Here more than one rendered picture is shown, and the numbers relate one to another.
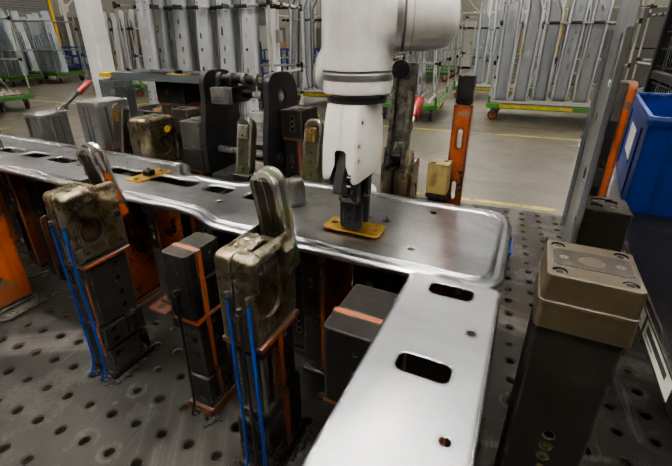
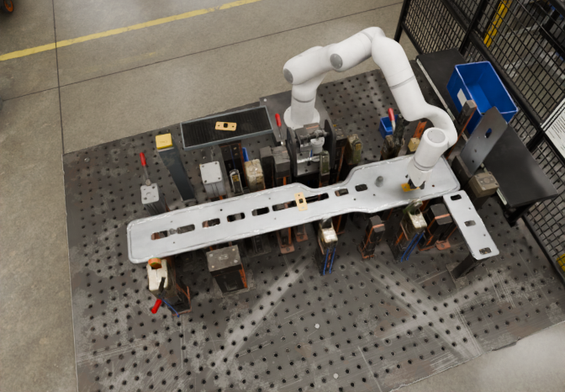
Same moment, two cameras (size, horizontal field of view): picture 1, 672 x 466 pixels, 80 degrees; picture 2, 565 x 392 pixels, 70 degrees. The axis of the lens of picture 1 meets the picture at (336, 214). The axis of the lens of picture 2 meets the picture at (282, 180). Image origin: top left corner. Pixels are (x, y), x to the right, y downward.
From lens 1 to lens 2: 1.53 m
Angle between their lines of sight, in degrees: 44
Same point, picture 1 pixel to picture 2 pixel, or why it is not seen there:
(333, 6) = (432, 156)
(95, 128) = (220, 189)
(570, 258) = (483, 182)
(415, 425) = (478, 235)
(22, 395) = (313, 295)
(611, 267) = (490, 180)
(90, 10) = not seen: outside the picture
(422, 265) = (442, 191)
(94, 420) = (345, 283)
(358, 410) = (470, 239)
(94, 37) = not seen: outside the picture
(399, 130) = (398, 135)
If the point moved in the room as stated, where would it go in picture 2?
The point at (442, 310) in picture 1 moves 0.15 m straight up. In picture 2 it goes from (460, 205) to (473, 186)
